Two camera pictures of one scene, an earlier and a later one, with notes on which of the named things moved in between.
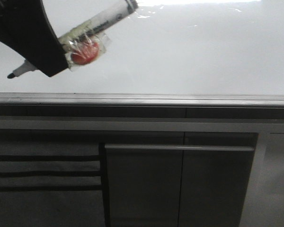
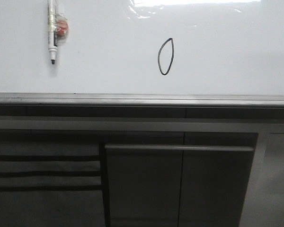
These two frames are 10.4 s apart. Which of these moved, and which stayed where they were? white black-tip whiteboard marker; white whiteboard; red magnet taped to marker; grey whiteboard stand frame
Moved: white black-tip whiteboard marker; red magnet taped to marker
Stayed: grey whiteboard stand frame; white whiteboard
